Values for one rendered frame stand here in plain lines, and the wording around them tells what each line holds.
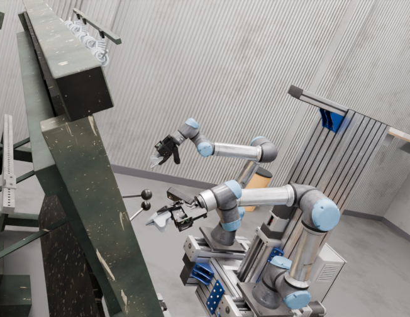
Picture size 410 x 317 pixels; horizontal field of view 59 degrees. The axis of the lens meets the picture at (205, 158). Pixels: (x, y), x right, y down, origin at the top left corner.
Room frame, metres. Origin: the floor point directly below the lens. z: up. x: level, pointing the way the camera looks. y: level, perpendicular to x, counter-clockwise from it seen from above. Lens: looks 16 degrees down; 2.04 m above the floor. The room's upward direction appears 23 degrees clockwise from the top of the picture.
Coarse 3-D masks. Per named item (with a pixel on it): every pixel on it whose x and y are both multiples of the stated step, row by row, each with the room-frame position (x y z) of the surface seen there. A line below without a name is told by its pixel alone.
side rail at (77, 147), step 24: (48, 120) 0.75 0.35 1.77; (48, 144) 0.71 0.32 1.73; (72, 144) 0.74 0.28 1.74; (96, 144) 0.77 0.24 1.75; (72, 168) 0.75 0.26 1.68; (96, 168) 0.78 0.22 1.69; (72, 192) 0.76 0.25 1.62; (96, 192) 0.79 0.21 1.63; (120, 192) 0.82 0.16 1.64; (96, 216) 0.80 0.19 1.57; (120, 216) 0.83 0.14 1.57; (96, 240) 0.81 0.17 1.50; (120, 240) 0.84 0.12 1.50; (120, 264) 0.86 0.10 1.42; (144, 264) 0.90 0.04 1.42; (120, 288) 0.87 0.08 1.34; (144, 288) 0.92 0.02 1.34; (144, 312) 0.93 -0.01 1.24
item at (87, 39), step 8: (80, 16) 1.92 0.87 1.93; (88, 16) 1.81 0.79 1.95; (72, 24) 1.89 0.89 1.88; (96, 24) 1.60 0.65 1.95; (72, 32) 1.91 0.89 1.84; (80, 32) 1.73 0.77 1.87; (104, 32) 1.43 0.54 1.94; (80, 40) 1.66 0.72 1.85; (88, 40) 1.51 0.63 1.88; (96, 40) 1.47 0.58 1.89; (112, 40) 1.34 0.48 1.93; (120, 40) 1.30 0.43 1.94; (88, 48) 1.58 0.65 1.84; (96, 48) 1.40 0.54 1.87; (96, 56) 1.33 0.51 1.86; (104, 56) 1.38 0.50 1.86; (104, 64) 1.35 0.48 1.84
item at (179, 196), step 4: (172, 188) 1.25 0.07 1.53; (168, 192) 1.24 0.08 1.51; (172, 192) 1.24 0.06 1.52; (176, 192) 1.24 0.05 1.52; (180, 192) 1.24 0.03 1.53; (168, 196) 1.25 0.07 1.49; (172, 196) 1.24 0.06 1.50; (176, 196) 1.23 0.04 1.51; (180, 196) 1.23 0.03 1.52; (184, 196) 1.23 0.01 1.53; (172, 200) 1.26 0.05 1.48; (176, 200) 1.24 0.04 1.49; (180, 200) 1.22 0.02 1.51; (184, 200) 1.21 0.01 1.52; (188, 200) 1.22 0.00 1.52; (192, 200) 1.22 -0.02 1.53
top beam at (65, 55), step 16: (32, 0) 2.09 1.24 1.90; (32, 16) 1.50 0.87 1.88; (48, 16) 1.43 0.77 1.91; (48, 32) 1.13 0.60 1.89; (64, 32) 1.10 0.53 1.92; (48, 48) 0.93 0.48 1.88; (64, 48) 0.90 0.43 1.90; (80, 48) 0.88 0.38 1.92; (48, 64) 0.79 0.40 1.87; (64, 64) 0.77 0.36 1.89; (80, 64) 0.75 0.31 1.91; (96, 64) 0.74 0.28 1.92; (64, 80) 0.71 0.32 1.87; (80, 80) 0.72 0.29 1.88; (96, 80) 0.74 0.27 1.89; (64, 96) 0.71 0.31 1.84; (80, 96) 0.73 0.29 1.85; (96, 96) 0.75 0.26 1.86; (80, 112) 0.73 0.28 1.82; (96, 112) 0.75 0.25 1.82
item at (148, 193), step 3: (144, 189) 1.11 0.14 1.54; (147, 189) 1.11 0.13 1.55; (141, 192) 1.10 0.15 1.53; (144, 192) 1.09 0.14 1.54; (147, 192) 1.09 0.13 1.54; (150, 192) 1.10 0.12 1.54; (123, 195) 1.11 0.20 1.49; (126, 195) 1.11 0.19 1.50; (129, 195) 1.10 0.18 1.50; (132, 195) 1.10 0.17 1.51; (135, 195) 1.10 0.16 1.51; (138, 195) 1.10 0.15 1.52; (141, 195) 1.09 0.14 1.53; (144, 195) 1.09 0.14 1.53; (147, 195) 1.09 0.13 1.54; (150, 195) 1.10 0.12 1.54; (144, 198) 1.09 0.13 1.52; (147, 198) 1.09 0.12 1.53; (150, 198) 1.10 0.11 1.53
